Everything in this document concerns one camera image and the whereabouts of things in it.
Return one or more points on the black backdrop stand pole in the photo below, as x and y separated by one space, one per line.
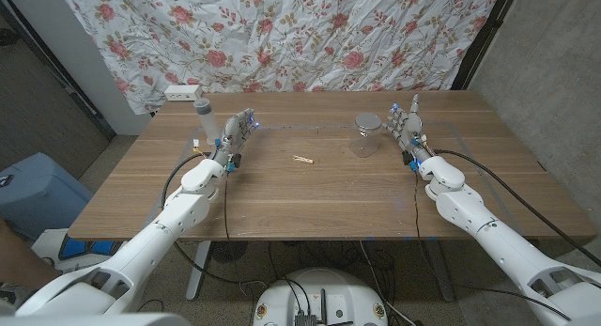
483 39

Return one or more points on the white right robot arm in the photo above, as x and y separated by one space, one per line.
497 237

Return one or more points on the blue plastic bin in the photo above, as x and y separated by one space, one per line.
37 194

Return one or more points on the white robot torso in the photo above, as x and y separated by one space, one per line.
94 320

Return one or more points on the clear jar with metal lid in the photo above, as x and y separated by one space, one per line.
366 138

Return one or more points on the grey table leg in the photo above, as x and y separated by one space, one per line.
441 274
199 269

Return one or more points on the wooden clothespin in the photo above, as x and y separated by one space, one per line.
303 159

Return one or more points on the white power strip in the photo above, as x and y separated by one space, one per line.
182 93

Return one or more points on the round black floor fan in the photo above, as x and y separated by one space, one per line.
228 251

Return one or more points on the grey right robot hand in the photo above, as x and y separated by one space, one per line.
411 128

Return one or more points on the floral backdrop cloth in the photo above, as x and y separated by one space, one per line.
282 35

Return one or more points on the white and blue box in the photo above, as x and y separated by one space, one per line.
51 251

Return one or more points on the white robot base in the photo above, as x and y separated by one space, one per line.
324 293

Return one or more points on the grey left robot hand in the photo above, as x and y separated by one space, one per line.
235 133

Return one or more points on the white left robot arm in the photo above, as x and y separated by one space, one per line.
159 227

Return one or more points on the clear bottle with grey cap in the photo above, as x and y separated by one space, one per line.
205 117

